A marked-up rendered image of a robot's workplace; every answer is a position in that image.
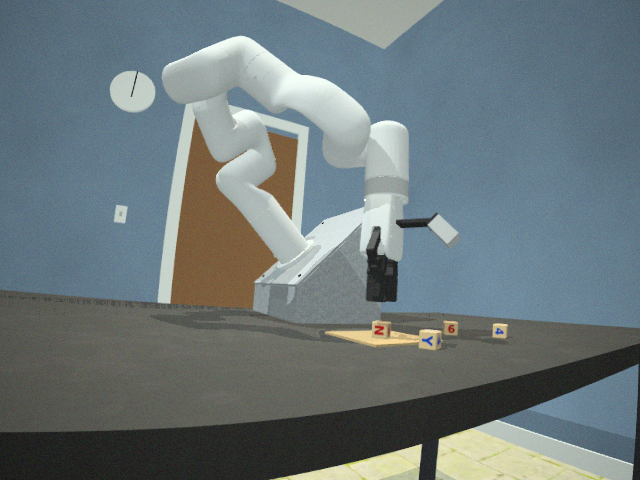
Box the tan flat mat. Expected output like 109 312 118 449
325 331 419 347

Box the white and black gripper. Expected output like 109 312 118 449
360 192 408 302

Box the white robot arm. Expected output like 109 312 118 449
162 36 409 270

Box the cream letter block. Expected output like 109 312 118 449
492 324 508 339
371 321 391 339
419 330 442 351
443 321 458 336

